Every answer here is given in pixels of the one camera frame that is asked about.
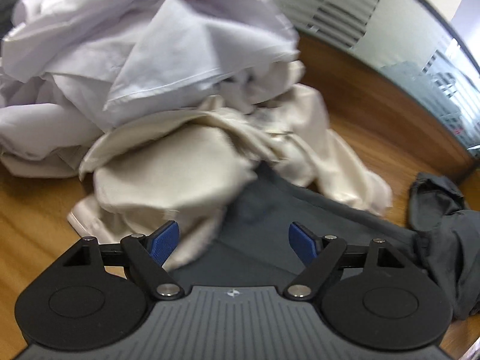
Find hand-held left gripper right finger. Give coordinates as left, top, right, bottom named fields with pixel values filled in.
left=284, top=222, right=407, bottom=302

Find white shirt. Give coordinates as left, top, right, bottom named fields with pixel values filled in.
left=0, top=0, right=299, bottom=179

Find glass and wood desk partition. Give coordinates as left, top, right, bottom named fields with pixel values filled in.
left=270, top=0, right=480, bottom=182

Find cream garment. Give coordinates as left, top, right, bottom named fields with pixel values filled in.
left=67, top=60, right=394, bottom=272

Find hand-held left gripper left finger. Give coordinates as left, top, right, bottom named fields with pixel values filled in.
left=62, top=220, right=184, bottom=301

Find dark grey pants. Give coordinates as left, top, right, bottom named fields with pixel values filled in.
left=170, top=161, right=480, bottom=321

